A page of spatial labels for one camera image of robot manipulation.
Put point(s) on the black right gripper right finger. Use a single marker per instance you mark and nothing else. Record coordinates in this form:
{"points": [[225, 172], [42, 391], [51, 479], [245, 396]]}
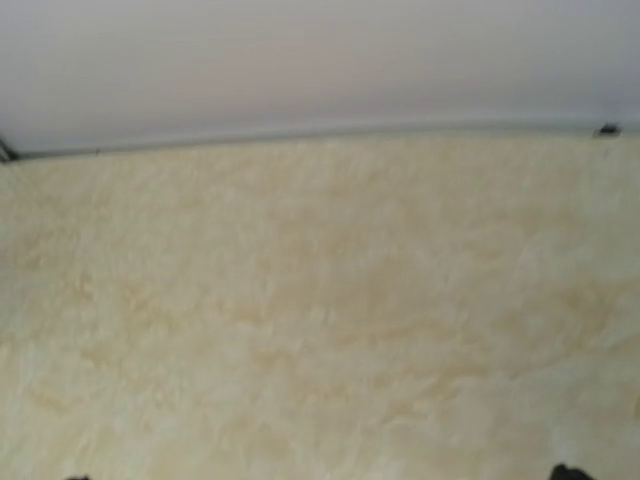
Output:
{"points": [[565, 472]]}

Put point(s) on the silver back frame rail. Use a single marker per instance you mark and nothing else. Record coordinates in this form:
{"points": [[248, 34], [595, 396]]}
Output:
{"points": [[557, 127]]}

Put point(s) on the black corner bracket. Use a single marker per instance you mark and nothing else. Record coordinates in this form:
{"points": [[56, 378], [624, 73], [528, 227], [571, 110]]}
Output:
{"points": [[608, 130]]}

